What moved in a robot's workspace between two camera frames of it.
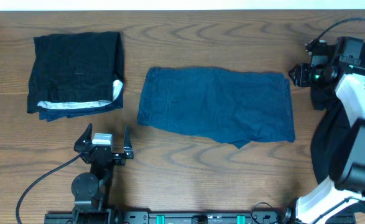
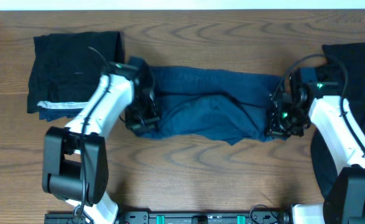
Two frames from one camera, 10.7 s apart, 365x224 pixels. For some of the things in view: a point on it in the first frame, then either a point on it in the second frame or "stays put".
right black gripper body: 312,76 to 288,122
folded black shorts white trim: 74,74 stays put
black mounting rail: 201,217 stays put
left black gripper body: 117,161 to 142,114
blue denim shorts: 231,106 stays put
